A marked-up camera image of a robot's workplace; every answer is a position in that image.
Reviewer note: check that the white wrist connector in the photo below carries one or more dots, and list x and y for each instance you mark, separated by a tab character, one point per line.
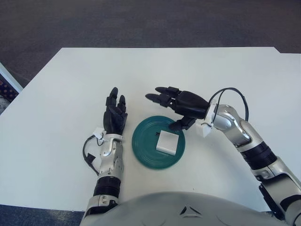
98	134
205	127

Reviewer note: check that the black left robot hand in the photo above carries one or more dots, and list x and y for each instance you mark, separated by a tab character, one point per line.
115	117

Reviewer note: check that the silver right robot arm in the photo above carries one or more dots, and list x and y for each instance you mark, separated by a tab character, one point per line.
258	150

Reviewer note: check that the white square charger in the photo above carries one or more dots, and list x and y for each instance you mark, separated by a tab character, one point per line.
167	142

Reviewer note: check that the patterned rug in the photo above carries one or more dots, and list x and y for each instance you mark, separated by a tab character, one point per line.
5	90

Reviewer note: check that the white left wrist connector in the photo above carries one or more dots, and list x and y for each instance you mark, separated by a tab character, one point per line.
98	134

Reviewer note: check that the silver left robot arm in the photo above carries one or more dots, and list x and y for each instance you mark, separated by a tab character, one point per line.
110	160

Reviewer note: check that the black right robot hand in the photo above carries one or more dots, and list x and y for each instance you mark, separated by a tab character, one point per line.
190	103

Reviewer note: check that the white board frame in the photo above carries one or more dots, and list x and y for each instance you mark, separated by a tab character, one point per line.
11	78

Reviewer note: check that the round green plate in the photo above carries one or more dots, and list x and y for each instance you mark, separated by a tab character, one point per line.
145	155

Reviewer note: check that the white right wrist connector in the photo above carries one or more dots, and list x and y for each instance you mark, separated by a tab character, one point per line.
205	127

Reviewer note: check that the grey robot torso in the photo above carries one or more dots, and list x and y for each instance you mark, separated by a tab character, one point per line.
188	209

